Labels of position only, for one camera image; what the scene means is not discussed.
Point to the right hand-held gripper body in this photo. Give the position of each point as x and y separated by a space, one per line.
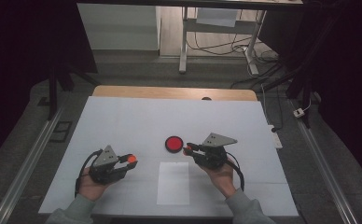
213 155

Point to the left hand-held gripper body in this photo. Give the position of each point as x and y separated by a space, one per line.
106 174

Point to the round red ink pad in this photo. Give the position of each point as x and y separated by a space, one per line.
174 143

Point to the person's left hand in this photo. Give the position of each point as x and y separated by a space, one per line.
90 188

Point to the person's right hand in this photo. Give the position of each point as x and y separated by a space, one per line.
221 180

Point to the white paper sheet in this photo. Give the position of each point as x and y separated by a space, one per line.
173 183

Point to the white table mat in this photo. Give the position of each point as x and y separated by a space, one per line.
145 121

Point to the black table grommet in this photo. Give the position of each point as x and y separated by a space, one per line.
206 98

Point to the wooden table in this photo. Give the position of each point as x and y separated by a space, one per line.
169 92

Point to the white power strip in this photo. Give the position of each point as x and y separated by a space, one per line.
276 139

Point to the white plug adapter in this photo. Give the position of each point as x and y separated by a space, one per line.
298 113

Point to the black metal stand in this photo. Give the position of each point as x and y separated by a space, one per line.
53 90
303 90

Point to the white metal-legged desk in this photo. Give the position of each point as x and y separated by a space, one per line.
219 27

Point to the white cabinet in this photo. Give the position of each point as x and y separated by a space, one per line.
120 28

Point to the aluminium floor rail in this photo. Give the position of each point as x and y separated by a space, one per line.
26 168
322 168

